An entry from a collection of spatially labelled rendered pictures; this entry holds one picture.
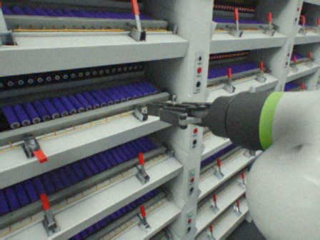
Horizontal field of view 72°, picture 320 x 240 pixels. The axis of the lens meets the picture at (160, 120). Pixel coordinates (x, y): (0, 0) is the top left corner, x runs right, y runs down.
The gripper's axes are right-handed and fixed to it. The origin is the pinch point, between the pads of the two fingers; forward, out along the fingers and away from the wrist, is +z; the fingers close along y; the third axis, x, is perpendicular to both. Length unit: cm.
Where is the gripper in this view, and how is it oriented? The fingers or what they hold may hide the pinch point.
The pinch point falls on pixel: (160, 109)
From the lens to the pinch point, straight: 53.0
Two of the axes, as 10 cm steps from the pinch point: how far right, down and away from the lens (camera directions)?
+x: -1.2, -9.6, -2.5
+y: 7.4, -2.5, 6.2
